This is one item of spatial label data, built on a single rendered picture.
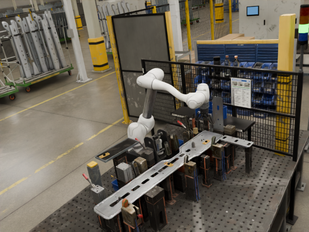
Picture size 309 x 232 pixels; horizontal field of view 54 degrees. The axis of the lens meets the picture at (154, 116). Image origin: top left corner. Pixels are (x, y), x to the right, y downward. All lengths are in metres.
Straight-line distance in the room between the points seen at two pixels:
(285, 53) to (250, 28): 6.53
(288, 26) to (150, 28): 2.62
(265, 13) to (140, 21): 4.87
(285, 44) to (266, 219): 1.41
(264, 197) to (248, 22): 7.18
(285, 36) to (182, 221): 1.70
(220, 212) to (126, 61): 3.56
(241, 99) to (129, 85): 2.85
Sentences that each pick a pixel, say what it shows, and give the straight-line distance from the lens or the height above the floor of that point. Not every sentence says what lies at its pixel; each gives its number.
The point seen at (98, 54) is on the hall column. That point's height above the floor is 0.60.
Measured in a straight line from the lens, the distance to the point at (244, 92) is 3.03.
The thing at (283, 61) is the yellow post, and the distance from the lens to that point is 2.83.
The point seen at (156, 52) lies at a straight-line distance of 4.93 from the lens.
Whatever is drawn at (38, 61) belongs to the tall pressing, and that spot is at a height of 0.65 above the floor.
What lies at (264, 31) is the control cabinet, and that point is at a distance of 9.22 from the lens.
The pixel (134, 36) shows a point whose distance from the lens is 5.14.
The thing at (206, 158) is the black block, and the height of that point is 0.99.
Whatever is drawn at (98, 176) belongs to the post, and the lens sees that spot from 2.42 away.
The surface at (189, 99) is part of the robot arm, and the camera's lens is 2.39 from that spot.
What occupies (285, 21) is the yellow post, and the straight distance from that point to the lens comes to 2.76.
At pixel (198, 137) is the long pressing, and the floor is 1.00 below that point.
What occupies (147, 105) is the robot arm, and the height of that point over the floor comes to 1.25.
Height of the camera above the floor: 2.33
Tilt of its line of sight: 23 degrees down
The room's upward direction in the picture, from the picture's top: 8 degrees counter-clockwise
